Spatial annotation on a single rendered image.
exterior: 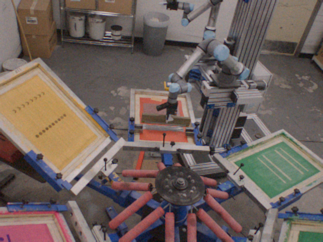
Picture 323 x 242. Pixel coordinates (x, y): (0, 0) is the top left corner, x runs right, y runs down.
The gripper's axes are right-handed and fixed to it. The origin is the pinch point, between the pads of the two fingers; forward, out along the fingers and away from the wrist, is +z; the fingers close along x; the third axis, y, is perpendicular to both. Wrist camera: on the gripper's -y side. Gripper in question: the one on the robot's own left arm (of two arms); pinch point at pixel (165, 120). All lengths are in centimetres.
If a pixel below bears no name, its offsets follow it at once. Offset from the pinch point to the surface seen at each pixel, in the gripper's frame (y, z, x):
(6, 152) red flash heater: -112, -2, -47
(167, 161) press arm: -1.0, 4.9, -41.8
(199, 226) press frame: 16, 7, -95
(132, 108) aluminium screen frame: -27.5, 10.1, 27.1
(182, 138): 16.1, 13.7, -5.9
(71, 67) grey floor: -121, 109, 254
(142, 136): -18.8, 13.6, -7.1
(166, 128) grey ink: 2.9, 13.0, 5.2
